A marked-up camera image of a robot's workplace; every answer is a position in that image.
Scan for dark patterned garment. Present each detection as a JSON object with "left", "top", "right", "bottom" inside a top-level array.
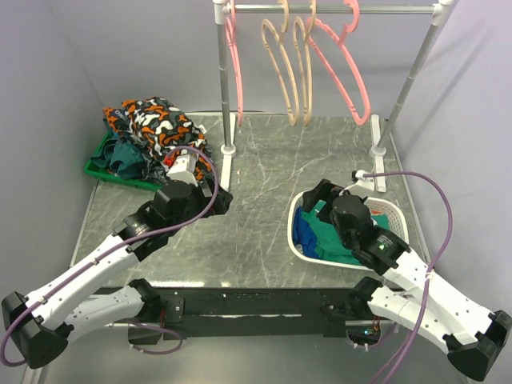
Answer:
[{"left": 142, "top": 158, "right": 169, "bottom": 186}]

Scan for pink hanger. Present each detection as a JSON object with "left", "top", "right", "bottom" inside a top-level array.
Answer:
[
  {"left": 306, "top": 0, "right": 371, "bottom": 126},
  {"left": 225, "top": 1, "right": 243, "bottom": 126}
]

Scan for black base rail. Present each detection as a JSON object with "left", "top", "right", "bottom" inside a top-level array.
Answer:
[{"left": 91, "top": 286, "right": 401, "bottom": 341}]

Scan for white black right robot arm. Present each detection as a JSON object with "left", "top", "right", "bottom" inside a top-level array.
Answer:
[{"left": 290, "top": 179, "right": 511, "bottom": 382}]

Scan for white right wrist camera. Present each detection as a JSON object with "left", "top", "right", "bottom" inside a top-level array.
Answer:
[{"left": 350, "top": 170, "right": 375, "bottom": 198}]

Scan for beige hanger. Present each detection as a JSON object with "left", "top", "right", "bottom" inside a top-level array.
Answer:
[
  {"left": 293, "top": 0, "right": 317, "bottom": 126},
  {"left": 261, "top": 0, "right": 300, "bottom": 126}
]

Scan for green plastic tray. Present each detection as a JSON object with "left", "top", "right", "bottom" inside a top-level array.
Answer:
[{"left": 84, "top": 128, "right": 168, "bottom": 191}]

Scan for green jersey garment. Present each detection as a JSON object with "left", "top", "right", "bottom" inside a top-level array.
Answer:
[{"left": 300, "top": 199, "right": 391, "bottom": 267}]

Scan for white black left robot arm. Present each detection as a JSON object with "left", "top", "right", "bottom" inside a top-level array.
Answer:
[{"left": 1, "top": 180, "right": 233, "bottom": 369}]

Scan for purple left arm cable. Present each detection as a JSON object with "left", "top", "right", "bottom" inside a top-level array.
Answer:
[{"left": 0, "top": 146, "right": 220, "bottom": 367}]

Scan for silver white clothes rack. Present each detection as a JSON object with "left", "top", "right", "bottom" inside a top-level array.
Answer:
[{"left": 214, "top": 0, "right": 453, "bottom": 193}]

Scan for orange camouflage shorts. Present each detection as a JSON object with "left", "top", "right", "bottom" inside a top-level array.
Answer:
[{"left": 103, "top": 97, "right": 212, "bottom": 172}]

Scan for white plastic laundry basket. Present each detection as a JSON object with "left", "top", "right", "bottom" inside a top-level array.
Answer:
[{"left": 286, "top": 194, "right": 409, "bottom": 271}]

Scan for beige hanger right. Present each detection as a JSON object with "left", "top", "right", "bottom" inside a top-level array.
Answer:
[{"left": 293, "top": 0, "right": 317, "bottom": 126}]

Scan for beige hanger left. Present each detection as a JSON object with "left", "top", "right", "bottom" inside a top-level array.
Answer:
[{"left": 261, "top": 0, "right": 300, "bottom": 126}]

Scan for blue garment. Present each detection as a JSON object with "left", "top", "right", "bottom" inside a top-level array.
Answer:
[{"left": 292, "top": 216, "right": 319, "bottom": 259}]

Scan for teal garment in tray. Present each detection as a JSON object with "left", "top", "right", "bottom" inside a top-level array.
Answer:
[{"left": 90, "top": 138, "right": 145, "bottom": 180}]

